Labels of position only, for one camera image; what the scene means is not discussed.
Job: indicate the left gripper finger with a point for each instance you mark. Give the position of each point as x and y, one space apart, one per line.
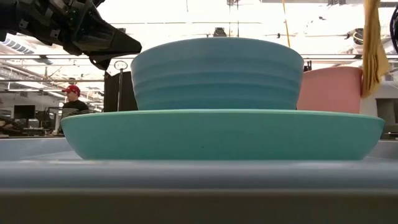
109 40
101 63

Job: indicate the blue bowl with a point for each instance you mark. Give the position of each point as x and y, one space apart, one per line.
217 74

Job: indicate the teal plate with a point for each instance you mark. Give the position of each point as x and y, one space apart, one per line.
217 135

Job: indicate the pink cup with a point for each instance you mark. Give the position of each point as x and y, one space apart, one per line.
329 90

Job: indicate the yellow cloth napkin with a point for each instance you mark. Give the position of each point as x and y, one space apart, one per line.
373 46

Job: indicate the round sign stand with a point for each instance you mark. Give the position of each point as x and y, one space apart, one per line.
120 65

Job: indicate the black room divider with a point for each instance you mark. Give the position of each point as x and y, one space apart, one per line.
124 93

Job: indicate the person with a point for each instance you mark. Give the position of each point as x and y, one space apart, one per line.
73 105

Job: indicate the black monitor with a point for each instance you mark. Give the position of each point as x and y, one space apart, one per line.
24 112

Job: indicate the round black ceiling fixture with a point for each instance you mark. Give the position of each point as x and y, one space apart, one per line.
219 32

